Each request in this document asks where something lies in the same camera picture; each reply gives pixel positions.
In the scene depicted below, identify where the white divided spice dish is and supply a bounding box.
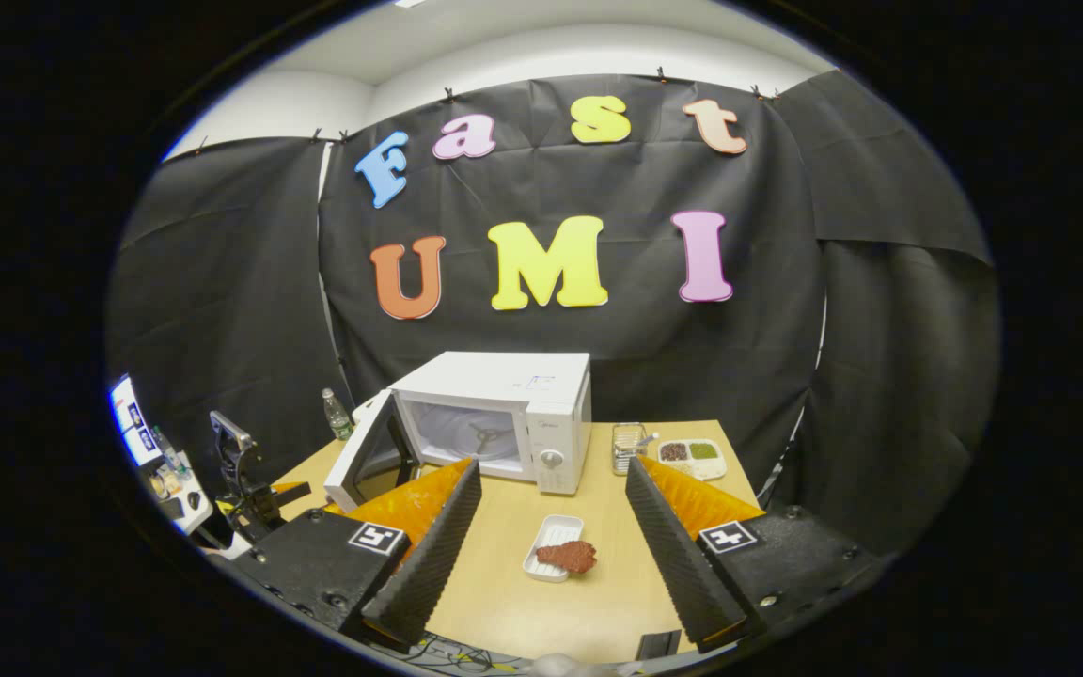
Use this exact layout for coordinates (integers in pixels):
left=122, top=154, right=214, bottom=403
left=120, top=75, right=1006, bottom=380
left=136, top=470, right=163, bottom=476
left=657, top=438, right=728, bottom=481

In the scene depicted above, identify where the brown meat piece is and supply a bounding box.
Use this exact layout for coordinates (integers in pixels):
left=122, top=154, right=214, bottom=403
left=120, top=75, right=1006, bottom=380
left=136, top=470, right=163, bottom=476
left=535, top=541, right=598, bottom=575

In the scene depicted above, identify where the computer monitor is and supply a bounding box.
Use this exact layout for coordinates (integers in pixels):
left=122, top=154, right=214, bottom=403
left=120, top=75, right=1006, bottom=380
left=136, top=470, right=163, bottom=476
left=109, top=374, right=165, bottom=468

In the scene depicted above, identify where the white microwave oven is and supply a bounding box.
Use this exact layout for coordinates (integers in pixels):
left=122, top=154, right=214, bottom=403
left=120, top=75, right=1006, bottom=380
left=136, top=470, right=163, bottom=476
left=323, top=352, right=593, bottom=513

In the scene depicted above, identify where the bundle of black cables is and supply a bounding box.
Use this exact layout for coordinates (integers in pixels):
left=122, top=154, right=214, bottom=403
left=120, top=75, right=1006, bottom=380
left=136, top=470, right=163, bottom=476
left=391, top=632, right=524, bottom=673

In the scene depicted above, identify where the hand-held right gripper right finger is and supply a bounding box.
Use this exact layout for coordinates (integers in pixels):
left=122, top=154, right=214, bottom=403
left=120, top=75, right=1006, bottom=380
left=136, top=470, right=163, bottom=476
left=626, top=454, right=886, bottom=659

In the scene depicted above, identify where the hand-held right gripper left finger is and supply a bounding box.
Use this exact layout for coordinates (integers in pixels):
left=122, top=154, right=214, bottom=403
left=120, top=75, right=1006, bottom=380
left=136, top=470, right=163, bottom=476
left=222, top=459, right=483, bottom=654

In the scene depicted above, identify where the white plastic tray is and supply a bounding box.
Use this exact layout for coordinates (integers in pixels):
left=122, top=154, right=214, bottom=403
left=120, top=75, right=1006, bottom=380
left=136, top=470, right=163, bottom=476
left=523, top=514, right=585, bottom=583

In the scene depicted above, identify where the black metal clamp stand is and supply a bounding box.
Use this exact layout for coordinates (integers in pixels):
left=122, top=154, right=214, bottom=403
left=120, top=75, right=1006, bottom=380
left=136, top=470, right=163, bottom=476
left=209, top=410, right=312, bottom=542

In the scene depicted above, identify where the metal wire basket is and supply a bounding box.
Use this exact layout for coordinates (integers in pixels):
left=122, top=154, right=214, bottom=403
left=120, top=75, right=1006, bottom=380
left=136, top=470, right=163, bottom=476
left=611, top=422, right=660, bottom=476

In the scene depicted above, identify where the clear plastic bottle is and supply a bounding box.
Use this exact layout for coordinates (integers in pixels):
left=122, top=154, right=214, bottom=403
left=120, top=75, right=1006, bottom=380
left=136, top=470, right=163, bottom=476
left=321, top=388, right=354, bottom=442

